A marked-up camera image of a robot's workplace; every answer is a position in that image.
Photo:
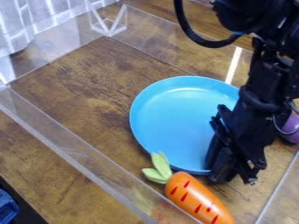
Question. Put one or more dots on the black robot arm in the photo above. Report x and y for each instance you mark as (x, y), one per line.
(271, 20)

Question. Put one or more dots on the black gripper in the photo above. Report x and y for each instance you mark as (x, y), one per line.
(243, 131)

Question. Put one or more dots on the orange toy carrot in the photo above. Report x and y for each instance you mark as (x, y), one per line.
(187, 192)

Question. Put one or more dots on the clear acrylic enclosure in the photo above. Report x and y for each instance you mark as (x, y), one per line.
(68, 153)

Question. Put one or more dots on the white patterned curtain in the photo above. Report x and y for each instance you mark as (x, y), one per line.
(24, 18)

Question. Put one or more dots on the blue plastic plate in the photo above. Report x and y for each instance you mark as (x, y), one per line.
(170, 118)

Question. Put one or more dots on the purple toy eggplant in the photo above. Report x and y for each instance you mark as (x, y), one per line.
(291, 129)

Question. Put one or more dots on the blue object at corner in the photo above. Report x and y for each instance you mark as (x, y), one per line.
(8, 207)

